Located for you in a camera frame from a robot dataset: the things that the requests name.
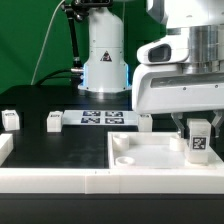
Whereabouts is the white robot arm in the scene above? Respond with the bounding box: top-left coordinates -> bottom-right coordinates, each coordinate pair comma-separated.
77,0 -> 224,129

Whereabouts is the white base tag plate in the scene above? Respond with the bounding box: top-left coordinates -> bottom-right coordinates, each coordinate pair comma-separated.
63,110 -> 138,126

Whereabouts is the white U-shaped obstacle fence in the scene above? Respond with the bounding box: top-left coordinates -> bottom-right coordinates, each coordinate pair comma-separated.
0,134 -> 224,194

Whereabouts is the white square tabletop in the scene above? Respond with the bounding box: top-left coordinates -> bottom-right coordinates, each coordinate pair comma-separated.
108,132 -> 224,169

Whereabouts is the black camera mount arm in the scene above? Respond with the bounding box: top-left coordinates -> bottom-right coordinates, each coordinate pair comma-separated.
62,0 -> 113,69

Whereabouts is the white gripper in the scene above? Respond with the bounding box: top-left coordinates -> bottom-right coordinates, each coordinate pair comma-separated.
132,64 -> 224,138

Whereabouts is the black cable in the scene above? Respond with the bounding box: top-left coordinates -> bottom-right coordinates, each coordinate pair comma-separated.
34,68 -> 84,87

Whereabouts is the white cable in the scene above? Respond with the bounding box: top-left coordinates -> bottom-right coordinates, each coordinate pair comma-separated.
30,0 -> 68,86

